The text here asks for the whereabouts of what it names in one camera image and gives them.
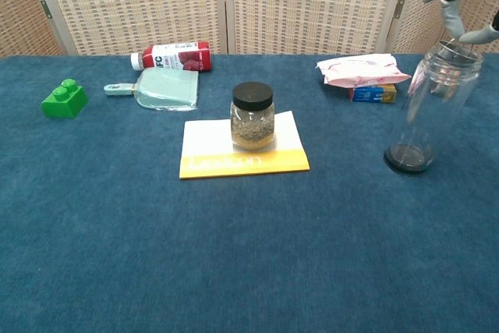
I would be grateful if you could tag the red juice bottle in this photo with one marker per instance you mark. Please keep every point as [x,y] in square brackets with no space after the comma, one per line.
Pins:
[175,58]

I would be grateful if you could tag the clear glass bottle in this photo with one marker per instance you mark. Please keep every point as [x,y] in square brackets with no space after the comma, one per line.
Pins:
[436,114]

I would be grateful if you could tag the black-lidded glass seed jar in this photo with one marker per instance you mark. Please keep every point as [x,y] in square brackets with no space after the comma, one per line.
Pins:
[252,122]

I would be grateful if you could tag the green toy brick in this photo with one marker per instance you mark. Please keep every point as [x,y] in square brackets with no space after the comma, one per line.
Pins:
[64,103]

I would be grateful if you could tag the round metal jar lid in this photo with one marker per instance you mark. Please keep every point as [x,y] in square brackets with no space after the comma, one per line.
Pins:
[454,54]

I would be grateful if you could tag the light blue dustpan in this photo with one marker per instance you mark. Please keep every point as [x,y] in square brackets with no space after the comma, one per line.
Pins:
[165,91]

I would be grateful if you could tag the bamboo folding screen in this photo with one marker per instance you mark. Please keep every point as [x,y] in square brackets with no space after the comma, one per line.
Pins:
[136,5]

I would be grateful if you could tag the yellow paper sheet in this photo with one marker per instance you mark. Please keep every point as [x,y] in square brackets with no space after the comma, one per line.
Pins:
[206,149]

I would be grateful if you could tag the white red snack packet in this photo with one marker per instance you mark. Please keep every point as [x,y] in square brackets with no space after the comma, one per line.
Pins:
[358,69]

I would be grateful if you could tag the blue table cloth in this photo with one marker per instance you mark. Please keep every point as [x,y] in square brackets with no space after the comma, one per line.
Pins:
[156,239]

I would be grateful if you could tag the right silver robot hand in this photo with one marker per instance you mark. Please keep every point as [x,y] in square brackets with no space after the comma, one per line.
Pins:
[452,17]

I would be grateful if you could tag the blue and orange box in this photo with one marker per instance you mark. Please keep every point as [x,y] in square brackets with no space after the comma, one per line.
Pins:
[372,94]

